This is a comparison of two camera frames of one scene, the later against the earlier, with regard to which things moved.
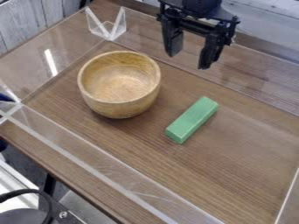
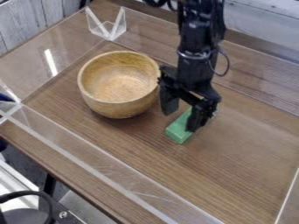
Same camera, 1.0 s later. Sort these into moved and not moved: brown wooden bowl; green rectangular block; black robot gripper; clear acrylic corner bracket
Moved: black robot gripper
Not moved: clear acrylic corner bracket; brown wooden bowl; green rectangular block
